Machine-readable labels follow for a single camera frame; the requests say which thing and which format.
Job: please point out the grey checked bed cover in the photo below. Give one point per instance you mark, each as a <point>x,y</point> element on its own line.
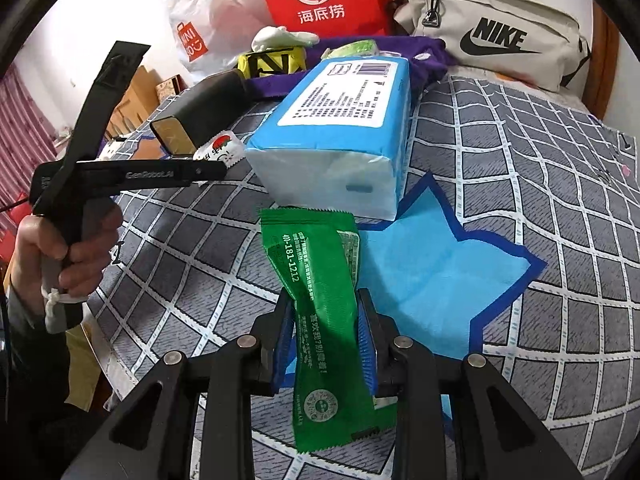
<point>520,241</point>

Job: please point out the light green tissue pack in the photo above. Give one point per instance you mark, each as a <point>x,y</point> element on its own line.
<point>365,47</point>

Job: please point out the small red white packet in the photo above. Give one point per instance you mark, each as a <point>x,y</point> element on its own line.
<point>225,147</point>

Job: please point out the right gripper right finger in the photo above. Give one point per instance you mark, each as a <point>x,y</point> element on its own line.
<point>369,336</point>

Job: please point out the white glove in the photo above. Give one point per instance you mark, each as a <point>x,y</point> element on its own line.
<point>278,37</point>

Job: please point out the yellow pouch with black straps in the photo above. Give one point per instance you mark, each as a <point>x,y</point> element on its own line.
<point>282,61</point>

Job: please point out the blue tissue pack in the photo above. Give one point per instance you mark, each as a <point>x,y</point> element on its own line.
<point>339,139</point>

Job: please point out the green wet wipe packet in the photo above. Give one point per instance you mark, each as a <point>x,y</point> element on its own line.
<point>315,253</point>

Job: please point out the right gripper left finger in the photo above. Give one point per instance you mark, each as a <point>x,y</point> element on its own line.
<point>284,352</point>

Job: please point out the white Miniso plastic bag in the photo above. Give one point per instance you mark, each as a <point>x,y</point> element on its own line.
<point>211,34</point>

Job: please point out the brown wooden door frame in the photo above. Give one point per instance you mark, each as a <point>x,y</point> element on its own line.
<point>603,63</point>

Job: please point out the wooden headboard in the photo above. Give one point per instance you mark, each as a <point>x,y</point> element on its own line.
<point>138,103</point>

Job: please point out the dark green tin box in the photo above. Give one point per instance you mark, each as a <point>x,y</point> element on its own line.
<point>201,112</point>

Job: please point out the grey Nike bag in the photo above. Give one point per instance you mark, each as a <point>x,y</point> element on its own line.
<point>522,39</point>

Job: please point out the blue star patch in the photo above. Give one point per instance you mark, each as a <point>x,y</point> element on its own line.
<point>439,282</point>

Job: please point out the person's left hand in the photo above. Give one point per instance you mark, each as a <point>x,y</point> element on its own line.
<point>38,238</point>

